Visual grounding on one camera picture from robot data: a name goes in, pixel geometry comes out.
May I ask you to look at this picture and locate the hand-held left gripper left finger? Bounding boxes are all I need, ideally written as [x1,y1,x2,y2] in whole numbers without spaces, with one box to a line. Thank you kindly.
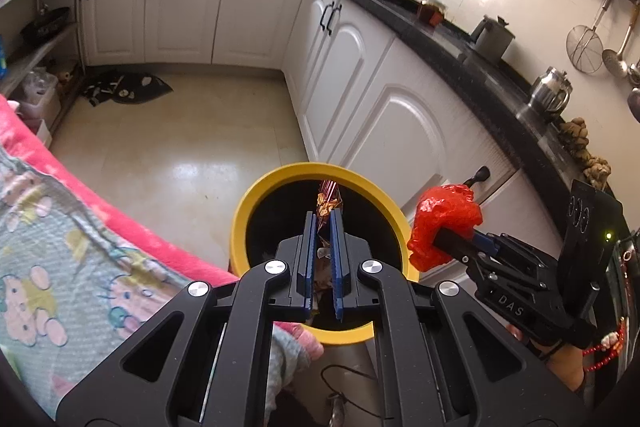
[55,213,317,427]

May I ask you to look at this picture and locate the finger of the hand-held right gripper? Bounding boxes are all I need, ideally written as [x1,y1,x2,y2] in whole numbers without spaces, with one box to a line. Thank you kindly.
[436,227,501,295]
[474,231,561,275]

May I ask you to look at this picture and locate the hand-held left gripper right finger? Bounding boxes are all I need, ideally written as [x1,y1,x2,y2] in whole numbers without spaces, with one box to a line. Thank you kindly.
[329,208,591,427]

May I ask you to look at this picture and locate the red plastic wrapper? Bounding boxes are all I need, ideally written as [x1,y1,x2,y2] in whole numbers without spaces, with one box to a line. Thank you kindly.
[407,184,484,272]

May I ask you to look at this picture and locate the orange striped wrapper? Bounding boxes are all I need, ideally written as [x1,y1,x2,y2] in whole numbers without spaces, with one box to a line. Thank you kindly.
[311,179,346,303]

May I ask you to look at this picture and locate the yellow waste bin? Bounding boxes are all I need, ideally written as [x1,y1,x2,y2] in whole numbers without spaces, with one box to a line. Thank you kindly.
[229,163,421,348]

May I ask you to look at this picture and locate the person's right forearm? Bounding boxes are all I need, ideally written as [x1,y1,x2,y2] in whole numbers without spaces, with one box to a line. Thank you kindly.
[505,324,588,395]

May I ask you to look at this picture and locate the knobbly brown root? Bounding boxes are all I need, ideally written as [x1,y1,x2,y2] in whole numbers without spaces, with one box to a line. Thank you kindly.
[559,117,612,190]

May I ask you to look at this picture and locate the white kitchen cabinets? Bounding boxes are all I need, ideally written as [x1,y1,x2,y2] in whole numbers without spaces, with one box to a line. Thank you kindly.
[80,0,576,288]

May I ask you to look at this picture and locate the shiny steel jug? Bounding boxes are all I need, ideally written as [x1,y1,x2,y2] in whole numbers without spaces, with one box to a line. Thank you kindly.
[529,67,573,115]

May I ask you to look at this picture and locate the steel slotted ladle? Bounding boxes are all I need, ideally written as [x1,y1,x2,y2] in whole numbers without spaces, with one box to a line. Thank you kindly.
[602,4,640,78]

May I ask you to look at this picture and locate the grey metal kettle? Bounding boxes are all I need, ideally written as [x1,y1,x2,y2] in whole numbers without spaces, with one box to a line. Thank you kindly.
[470,16,516,64]

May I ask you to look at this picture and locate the dark red container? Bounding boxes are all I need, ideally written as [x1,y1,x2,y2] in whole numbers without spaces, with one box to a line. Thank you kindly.
[417,0,447,26]

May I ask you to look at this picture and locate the black floor mat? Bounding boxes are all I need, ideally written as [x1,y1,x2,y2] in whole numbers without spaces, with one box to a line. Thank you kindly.
[82,74,173,106]

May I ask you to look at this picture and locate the printed pink-edged blanket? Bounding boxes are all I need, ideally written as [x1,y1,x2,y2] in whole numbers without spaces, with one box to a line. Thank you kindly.
[0,94,326,427]

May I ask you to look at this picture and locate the clear plastic storage box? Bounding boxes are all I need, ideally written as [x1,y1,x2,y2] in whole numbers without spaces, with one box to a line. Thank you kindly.
[10,72,61,132]

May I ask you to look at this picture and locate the metal kitchen shelf rack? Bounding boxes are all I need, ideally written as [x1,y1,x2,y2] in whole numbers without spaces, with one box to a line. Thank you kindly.
[0,0,86,148]

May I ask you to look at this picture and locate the black cabinet door handle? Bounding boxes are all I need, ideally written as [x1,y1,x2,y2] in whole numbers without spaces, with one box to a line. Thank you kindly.
[462,166,492,188]

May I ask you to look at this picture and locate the red bead bracelet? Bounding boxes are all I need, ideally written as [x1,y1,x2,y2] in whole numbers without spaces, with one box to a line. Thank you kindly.
[582,322,626,373]

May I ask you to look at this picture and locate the wire mesh strainer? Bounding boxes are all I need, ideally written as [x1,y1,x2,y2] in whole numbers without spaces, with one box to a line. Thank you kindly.
[566,0,616,74]

